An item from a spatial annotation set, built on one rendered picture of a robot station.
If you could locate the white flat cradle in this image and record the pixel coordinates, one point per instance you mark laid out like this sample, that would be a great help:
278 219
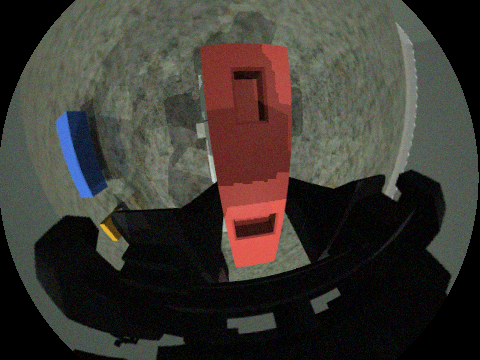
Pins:
207 138

